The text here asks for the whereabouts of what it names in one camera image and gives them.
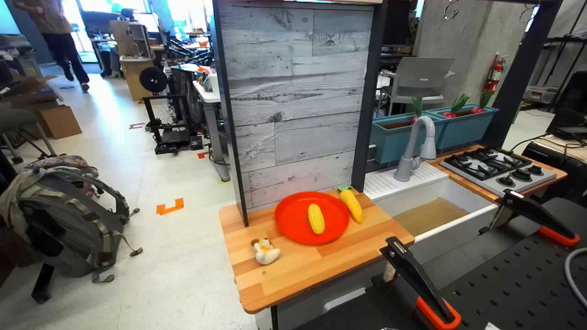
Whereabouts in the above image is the yellow oblong toy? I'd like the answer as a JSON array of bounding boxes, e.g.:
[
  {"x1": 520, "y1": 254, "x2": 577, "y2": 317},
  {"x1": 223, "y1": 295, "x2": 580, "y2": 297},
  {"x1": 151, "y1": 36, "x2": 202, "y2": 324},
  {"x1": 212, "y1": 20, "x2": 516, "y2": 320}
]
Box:
[{"x1": 309, "y1": 203, "x2": 325, "y2": 234}]

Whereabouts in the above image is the orange round plate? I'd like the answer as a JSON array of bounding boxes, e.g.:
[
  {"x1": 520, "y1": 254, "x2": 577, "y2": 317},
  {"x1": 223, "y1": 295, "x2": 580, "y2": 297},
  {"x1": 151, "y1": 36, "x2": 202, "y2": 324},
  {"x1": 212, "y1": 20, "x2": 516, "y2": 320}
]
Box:
[{"x1": 276, "y1": 190, "x2": 349, "y2": 245}]

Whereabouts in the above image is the yellow toy corn with leaves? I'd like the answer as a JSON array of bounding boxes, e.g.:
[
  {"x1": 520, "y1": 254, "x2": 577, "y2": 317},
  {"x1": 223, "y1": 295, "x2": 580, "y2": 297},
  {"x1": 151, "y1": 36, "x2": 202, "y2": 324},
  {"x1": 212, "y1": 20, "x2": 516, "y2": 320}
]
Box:
[{"x1": 340, "y1": 188, "x2": 364, "y2": 223}]

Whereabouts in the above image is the grey wood backdrop panel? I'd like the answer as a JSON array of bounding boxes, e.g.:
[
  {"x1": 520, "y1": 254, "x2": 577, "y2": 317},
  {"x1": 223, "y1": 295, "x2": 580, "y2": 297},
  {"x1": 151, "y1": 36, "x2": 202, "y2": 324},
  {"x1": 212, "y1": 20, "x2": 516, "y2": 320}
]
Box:
[{"x1": 215, "y1": 0, "x2": 382, "y2": 216}]

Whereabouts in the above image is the blue planter bin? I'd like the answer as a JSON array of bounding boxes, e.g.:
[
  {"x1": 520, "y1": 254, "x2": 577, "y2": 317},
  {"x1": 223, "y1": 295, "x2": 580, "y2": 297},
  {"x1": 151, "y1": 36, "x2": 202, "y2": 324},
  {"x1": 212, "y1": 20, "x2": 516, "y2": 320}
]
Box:
[{"x1": 371, "y1": 106, "x2": 500, "y2": 165}]

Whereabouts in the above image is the grey toy sink faucet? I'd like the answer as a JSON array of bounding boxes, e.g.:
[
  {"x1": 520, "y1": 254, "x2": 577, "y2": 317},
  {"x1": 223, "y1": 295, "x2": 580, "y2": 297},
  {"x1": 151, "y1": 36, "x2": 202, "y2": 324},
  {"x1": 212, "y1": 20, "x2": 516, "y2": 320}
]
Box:
[{"x1": 395, "y1": 115, "x2": 437, "y2": 181}]

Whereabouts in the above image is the left black orange clamp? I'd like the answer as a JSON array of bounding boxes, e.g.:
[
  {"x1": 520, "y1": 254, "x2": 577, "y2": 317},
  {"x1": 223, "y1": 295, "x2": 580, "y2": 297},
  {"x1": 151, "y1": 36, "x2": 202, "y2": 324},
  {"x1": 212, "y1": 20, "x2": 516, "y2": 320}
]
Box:
[{"x1": 380, "y1": 236, "x2": 463, "y2": 330}]

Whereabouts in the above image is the black orange clamp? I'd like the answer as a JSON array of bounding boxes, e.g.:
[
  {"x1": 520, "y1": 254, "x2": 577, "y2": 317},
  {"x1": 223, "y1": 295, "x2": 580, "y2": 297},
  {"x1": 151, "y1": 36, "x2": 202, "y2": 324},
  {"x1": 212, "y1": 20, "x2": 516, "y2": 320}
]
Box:
[
  {"x1": 490, "y1": 190, "x2": 580, "y2": 247},
  {"x1": 380, "y1": 236, "x2": 463, "y2": 330}
]

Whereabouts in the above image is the grey chair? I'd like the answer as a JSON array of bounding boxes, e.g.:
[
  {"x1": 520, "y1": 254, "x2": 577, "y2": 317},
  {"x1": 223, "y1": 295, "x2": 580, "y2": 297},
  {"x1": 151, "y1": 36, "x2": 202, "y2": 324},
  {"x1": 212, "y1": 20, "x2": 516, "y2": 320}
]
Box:
[{"x1": 389, "y1": 56, "x2": 454, "y2": 113}]

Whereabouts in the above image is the toy stove top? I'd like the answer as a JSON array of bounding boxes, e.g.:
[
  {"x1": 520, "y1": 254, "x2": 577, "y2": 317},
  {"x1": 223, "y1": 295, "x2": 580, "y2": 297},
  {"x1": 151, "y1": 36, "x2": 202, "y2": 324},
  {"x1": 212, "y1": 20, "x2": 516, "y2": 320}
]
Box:
[{"x1": 443, "y1": 146, "x2": 556, "y2": 196}]

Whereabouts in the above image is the right black orange clamp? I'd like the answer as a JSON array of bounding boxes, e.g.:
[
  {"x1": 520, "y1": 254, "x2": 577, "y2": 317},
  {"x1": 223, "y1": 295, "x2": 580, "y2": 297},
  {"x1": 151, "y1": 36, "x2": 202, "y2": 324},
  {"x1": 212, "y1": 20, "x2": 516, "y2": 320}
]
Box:
[{"x1": 490, "y1": 190, "x2": 580, "y2": 247}]

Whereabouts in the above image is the grey backpack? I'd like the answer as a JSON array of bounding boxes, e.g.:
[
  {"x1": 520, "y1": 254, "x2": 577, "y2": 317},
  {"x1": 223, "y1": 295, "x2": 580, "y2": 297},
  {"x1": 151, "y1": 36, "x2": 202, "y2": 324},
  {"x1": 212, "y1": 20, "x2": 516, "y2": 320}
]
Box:
[{"x1": 2, "y1": 157, "x2": 140, "y2": 304}]

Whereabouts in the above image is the red fire extinguisher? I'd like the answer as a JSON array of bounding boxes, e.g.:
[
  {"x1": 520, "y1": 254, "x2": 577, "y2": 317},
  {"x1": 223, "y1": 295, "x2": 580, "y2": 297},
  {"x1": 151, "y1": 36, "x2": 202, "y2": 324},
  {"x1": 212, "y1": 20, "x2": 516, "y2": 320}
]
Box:
[{"x1": 481, "y1": 53, "x2": 505, "y2": 106}]

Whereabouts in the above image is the cardboard box on floor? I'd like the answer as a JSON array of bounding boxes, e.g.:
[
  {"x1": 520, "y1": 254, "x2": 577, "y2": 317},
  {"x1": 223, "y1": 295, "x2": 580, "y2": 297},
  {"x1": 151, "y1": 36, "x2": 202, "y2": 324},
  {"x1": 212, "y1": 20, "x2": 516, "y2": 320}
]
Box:
[{"x1": 39, "y1": 104, "x2": 81, "y2": 139}]

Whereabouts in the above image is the black pegboard table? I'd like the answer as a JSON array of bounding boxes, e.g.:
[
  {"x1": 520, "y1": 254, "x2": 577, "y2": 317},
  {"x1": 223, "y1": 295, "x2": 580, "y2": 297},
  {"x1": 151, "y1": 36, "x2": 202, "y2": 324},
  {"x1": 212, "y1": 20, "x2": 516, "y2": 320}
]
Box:
[{"x1": 300, "y1": 196, "x2": 587, "y2": 330}]

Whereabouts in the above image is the walking person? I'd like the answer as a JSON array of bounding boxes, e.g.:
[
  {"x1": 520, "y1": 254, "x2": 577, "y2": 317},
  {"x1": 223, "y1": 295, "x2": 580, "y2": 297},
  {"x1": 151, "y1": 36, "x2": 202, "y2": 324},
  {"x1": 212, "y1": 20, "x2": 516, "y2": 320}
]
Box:
[{"x1": 13, "y1": 0, "x2": 90, "y2": 91}]

